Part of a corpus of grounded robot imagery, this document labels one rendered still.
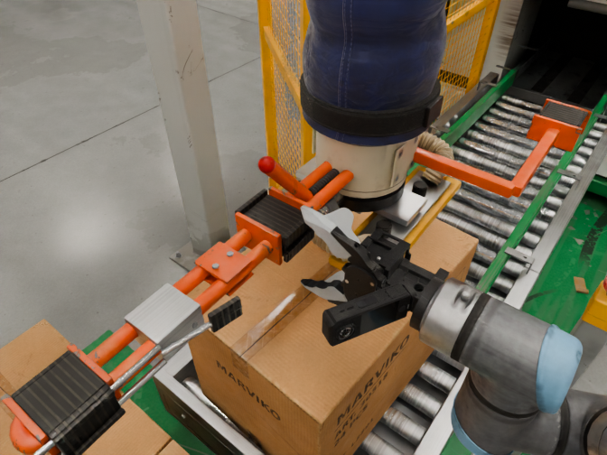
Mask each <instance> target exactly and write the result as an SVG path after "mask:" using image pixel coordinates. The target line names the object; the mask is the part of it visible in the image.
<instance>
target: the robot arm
mask: <svg viewBox="0 0 607 455"><path fill-rule="evenodd" d="M300 210H301V213H302V215H303V221H304V223H305V224H306V225H308V226H309V227H310V228H312V229H313V231H314V232H315V234H316V235H317V236H318V237H320V238H321V239H322V240H323V241H324V242H325V243H326V244H327V246H328V247H329V249H330V251H331V252H332V253H333V254H334V255H335V256H336V257H339V258H343V259H347V258H348V261H349V262H350V263H346V264H345V265H344V266H343V267H342V268H341V271H339V272H337V273H336V274H334V275H332V276H331V277H329V278H328V279H327V280H325V281H323V280H321V281H314V280H312V279H302V280H301V284H302V285H303V286H304V287H305V288H306V289H308V290H309V291H311V292H312V293H315V294H316V295H318V296H320V297H322V298H323V299H325V300H328V302H331V303H333V304H336V305H337V306H334V307H331V308H330V309H327V310H325V311H324V312H323V314H322V334H323V335H324V337H325V338H326V339H327V341H328V342H329V344H330V345H331V346H336V345H338V344H341V343H342V342H345V341H347V340H350V339H354V338H356V337H358V336H360V335H363V334H365V333H368V332H370V331H373V330H375V329H378V328H380V327H383V326H385V325H388V324H389V323H392V322H394V321H397V320H401V319H403V318H405V317H406V316H407V312H408V311H411V312H413V313H412V316H411V319H410V323H409V326H410V327H412V328H414V329H415V330H418V331H419V339H420V341H422V342H423V343H425V344H426V345H428V346H429V347H431V348H434V349H436V350H437V351H439V352H441V353H443V354H444V355H446V356H447V357H449V358H452V359H454V360H455V361H457V362H459V363H460V364H462V365H464V366H466V367H468V368H469V370H468V372H467V375H466V377H465V378H464V380H463V382H462V386H461V388H460V390H459V391H458V392H457V393H456V395H455V397H454V399H453V408H452V411H451V422H452V427H453V430H454V433H455V435H456V436H457V438H458V439H459V441H460V442H461V443H462V445H463V446H464V447H465V448H466V449H468V450H469V451H470V452H472V453H473V454H475V455H511V454H512V453H513V451H518V452H523V453H526V454H531V455H607V395H599V394H594V393H589V392H585V391H580V390H575V389H570V388H569V387H570V385H571V383H572V381H573V379H574V375H575V372H576V369H577V368H578V365H579V362H580V359H581V356H582V353H583V346H582V343H581V342H580V340H579V339H577V338H576V337H574V336H572V335H570V334H568V333H566V332H565V331H563V330H561V329H559V328H558V326H556V325H555V324H552V325H551V324H549V323H546V322H544V321H542V320H540V319H538V318H536V317H534V316H532V315H530V314H528V313H526V312H524V311H521V310H519V309H517V308H515V307H513V306H511V305H509V304H507V303H505V302H503V301H501V300H498V299H496V298H494V297H492V296H490V295H488V294H487V293H485V292H482V291H480V290H478V289H476V288H474V287H472V286H470V285H468V284H467V283H464V282H461V281H459V280H457V279H455V278H453V277H452V278H449V279H447V277H448V275H449V273H450V272H448V271H446V270H444V269H443V268H441V267H440V268H439V270H438V271H437V272H436V274H434V273H432V272H429V271H427V270H425V269H424V268H422V267H420V266H418V265H415V264H413V263H411V262H410V259H411V255H412V254H410V253H409V250H410V246H411V244H410V243H408V242H406V241H404V240H402V239H400V238H398V237H395V236H393V235H390V234H389V233H387V232H385V231H383V230H381V229H379V228H377V229H376V230H375V231H374V232H373V233H372V235H371V236H367V237H366V238H365V239H364V240H363V241H362V242H361V243H360V240H359V239H358V238H357V236H356V235H355V234H354V233H353V231H352V229H351V226H352V222H353V219H354V217H353V214H352V212H351V211H350V210H349V209H347V208H341V209H337V210H335V211H333V212H331V213H329V214H327V215H322V214H321V213H319V212H318V211H316V210H314V209H312V208H309V207H307V206H305V205H302V207H301V208H300ZM382 235H385V236H387V237H390V238H392V239H394V240H396V241H398V242H399V243H398V244H395V243H393V242H390V241H388V240H386V239H385V238H383V237H381V236H382ZM405 253H406V254H405ZM404 255H405V258H404ZM446 279H447V280H446ZM445 280H446V282H445Z"/></svg>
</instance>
